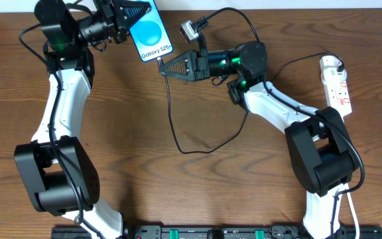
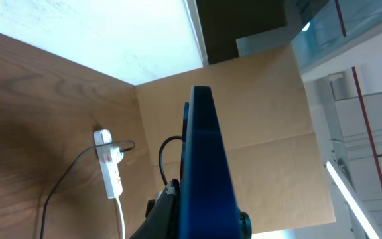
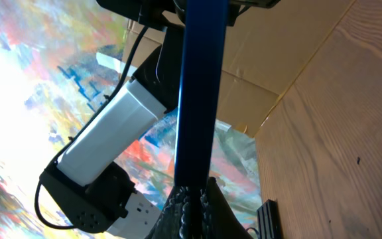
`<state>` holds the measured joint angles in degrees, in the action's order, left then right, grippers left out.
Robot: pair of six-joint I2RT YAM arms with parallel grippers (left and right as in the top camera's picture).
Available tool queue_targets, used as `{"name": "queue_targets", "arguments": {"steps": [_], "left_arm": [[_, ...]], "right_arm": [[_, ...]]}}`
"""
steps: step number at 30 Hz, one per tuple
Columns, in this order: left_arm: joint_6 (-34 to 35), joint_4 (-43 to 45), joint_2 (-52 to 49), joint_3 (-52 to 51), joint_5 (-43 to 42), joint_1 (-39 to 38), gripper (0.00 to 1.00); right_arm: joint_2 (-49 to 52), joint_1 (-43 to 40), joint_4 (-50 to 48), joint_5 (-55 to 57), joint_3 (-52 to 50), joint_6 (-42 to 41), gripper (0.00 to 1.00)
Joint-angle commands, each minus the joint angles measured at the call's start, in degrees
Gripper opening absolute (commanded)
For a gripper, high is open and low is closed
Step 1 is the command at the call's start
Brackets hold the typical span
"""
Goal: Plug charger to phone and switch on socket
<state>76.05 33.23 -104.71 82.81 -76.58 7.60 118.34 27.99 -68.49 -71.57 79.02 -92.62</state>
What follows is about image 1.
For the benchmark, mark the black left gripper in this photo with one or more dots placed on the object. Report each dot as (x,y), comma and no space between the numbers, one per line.
(113,22)

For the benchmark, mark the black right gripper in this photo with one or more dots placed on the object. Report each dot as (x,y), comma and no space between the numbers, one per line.
(200,66)

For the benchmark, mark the blue screen Galaxy smartphone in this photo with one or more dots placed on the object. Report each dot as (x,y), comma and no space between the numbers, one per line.
(150,36)

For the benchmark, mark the white power strip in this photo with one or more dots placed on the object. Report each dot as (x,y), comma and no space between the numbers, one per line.
(337,96)

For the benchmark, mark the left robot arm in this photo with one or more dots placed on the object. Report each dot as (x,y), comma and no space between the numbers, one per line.
(58,175)

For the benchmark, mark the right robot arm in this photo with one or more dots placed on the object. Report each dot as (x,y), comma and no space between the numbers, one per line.
(323,158)

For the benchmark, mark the white USB wall charger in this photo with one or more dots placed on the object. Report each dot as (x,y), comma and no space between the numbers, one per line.
(332,70)

